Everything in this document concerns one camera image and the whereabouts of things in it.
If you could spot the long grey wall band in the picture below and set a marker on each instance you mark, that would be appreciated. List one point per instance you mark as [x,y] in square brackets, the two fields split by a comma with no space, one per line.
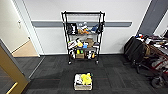
[50,23]

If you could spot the white light switch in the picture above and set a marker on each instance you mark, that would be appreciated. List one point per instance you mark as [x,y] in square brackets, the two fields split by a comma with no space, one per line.
[19,23]

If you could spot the plain black bag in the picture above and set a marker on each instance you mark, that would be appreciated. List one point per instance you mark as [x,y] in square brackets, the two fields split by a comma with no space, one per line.
[101,27]

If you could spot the dark bottle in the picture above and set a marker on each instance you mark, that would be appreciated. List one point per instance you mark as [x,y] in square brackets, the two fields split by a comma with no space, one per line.
[72,54]

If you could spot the large brown cardboard box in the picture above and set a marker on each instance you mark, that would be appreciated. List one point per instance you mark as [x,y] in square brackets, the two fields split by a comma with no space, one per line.
[89,42]

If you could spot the yellow plush toy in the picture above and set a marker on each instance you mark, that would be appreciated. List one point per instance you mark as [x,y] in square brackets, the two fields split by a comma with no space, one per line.
[86,78]

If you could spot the red wheeled cart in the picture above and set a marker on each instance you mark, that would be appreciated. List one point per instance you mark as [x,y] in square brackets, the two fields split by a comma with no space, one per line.
[160,61]

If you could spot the white box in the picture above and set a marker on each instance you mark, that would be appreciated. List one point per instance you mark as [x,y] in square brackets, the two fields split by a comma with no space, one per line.
[77,79]

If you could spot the white printed snack bag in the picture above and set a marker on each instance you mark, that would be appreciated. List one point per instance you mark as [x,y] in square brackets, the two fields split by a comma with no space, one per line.
[72,44]

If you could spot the wooden door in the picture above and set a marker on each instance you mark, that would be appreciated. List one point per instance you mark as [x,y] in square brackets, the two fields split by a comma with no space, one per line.
[10,66]

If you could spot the small yellow-green box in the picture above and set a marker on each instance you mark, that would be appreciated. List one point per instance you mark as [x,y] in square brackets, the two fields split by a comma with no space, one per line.
[78,51]

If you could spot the white grey toy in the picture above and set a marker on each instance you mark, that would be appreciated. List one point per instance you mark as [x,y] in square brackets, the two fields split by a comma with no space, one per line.
[83,24]

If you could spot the orange bottle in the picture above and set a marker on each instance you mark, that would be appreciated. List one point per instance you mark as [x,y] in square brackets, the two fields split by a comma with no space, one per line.
[93,55]

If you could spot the blue plush toy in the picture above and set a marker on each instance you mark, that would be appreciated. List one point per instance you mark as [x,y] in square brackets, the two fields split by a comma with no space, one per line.
[95,28]

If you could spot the black bag white print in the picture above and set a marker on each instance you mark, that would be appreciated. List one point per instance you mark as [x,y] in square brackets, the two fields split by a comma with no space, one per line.
[71,29]

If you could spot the dark grey door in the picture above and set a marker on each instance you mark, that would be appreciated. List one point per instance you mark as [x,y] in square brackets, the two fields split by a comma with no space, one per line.
[151,16]

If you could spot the white door frame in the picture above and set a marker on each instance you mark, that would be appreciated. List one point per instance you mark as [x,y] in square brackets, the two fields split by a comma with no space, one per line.
[33,36]

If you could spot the dark printed box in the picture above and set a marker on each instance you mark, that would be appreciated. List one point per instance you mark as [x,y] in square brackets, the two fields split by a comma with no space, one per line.
[96,44]

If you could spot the small brown cardboard box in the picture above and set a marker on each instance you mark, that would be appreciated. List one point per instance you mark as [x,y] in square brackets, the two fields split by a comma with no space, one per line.
[80,56]

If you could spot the white bottle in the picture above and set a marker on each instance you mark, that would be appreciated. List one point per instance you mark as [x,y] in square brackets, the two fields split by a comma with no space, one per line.
[89,55]

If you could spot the orange plush toy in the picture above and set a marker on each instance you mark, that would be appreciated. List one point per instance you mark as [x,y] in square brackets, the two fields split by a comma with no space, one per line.
[83,31]

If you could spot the pale spotted basket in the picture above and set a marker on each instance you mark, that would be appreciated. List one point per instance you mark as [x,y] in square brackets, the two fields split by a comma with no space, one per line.
[83,87]

